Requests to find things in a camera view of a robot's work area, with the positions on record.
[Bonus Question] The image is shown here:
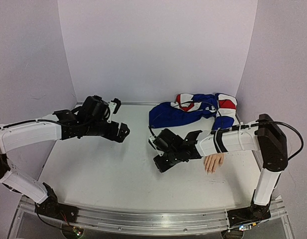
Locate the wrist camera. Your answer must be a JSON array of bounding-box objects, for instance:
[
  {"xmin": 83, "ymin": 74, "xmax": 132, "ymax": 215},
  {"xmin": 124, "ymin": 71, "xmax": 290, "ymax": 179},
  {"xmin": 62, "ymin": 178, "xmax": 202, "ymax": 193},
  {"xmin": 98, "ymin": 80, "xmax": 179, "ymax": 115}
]
[
  {"xmin": 148, "ymin": 136, "xmax": 159, "ymax": 150},
  {"xmin": 107, "ymin": 98, "xmax": 121, "ymax": 123}
]

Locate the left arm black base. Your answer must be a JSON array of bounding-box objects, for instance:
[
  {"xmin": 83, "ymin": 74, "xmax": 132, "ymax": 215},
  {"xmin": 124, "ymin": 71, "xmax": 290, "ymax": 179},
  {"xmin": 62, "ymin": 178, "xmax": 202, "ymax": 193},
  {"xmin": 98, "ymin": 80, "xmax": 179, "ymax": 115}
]
[{"xmin": 35, "ymin": 183, "xmax": 78, "ymax": 223}]

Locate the mannequin hand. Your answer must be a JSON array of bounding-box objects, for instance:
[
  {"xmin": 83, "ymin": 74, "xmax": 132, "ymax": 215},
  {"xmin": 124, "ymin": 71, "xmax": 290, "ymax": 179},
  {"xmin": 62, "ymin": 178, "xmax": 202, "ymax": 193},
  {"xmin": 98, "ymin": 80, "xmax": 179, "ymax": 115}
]
[{"xmin": 204, "ymin": 153, "xmax": 225, "ymax": 174}]

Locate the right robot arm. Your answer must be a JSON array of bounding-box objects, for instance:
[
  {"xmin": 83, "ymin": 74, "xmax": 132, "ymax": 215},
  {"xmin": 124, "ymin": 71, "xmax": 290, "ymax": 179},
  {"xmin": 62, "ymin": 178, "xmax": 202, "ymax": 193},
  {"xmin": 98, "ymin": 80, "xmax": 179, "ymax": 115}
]
[{"xmin": 149, "ymin": 114, "xmax": 288, "ymax": 206}]

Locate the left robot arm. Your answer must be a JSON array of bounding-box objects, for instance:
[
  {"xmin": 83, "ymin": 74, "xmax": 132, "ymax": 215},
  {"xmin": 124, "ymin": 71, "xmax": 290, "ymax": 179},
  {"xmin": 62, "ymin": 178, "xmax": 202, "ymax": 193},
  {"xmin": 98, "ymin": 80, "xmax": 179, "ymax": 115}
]
[{"xmin": 0, "ymin": 96, "xmax": 130, "ymax": 218}]

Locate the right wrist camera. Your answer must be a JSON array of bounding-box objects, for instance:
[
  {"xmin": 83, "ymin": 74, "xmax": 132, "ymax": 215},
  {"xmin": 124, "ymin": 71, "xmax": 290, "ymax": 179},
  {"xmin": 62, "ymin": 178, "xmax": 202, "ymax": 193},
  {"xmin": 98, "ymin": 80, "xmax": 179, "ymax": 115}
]
[{"xmin": 148, "ymin": 136, "xmax": 159, "ymax": 150}]

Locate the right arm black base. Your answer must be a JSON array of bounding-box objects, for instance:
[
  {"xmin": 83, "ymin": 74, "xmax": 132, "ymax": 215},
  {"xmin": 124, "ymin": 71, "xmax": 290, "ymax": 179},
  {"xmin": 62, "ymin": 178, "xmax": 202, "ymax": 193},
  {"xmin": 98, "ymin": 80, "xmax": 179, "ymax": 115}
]
[{"xmin": 227, "ymin": 204, "xmax": 271, "ymax": 228}]

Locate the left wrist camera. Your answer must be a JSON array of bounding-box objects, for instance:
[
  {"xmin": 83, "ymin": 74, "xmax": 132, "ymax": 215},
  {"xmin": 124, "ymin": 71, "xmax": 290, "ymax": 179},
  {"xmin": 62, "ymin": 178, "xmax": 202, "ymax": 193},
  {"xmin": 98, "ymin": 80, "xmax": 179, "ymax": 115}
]
[{"xmin": 107, "ymin": 98, "xmax": 121, "ymax": 123}]

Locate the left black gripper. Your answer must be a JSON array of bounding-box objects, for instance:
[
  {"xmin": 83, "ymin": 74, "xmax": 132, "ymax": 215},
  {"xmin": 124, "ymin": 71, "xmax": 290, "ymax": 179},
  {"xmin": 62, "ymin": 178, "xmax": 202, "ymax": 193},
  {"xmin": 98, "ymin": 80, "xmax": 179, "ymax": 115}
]
[{"xmin": 85, "ymin": 120, "xmax": 130, "ymax": 142}]

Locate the aluminium front rail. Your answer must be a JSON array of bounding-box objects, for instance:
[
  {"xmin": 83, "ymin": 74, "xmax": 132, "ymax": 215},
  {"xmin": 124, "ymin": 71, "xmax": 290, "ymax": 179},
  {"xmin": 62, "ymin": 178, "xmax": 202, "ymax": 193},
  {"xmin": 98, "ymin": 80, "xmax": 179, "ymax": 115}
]
[{"xmin": 17, "ymin": 206, "xmax": 291, "ymax": 231}]

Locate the blue red white jacket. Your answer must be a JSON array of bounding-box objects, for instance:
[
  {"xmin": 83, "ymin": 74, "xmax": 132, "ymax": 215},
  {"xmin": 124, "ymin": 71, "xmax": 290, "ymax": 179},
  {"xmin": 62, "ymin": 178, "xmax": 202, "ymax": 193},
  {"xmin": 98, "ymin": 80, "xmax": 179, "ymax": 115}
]
[{"xmin": 149, "ymin": 93, "xmax": 239, "ymax": 130}]

